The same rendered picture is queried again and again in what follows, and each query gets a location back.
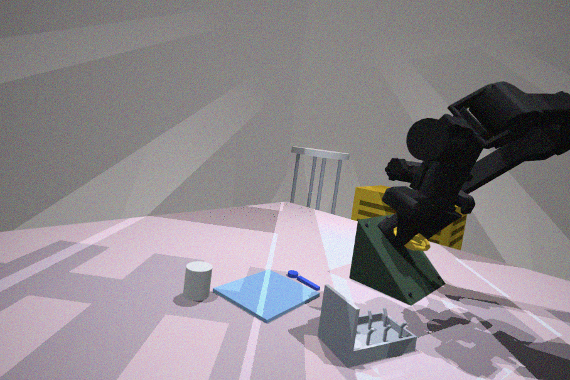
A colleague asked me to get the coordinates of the grey dish rack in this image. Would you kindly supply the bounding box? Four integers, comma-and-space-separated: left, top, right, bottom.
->
317, 284, 417, 368

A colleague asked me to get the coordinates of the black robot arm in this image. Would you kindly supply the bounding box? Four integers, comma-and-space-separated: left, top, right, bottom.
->
385, 81, 570, 194

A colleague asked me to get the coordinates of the yellow round plate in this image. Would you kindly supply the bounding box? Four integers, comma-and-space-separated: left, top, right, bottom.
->
394, 227, 431, 251

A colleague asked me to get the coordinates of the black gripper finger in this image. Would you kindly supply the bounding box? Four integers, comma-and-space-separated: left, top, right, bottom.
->
419, 207, 462, 239
395, 211, 431, 247

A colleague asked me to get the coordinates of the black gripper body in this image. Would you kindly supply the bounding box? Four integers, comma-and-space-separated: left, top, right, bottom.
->
382, 161, 476, 222

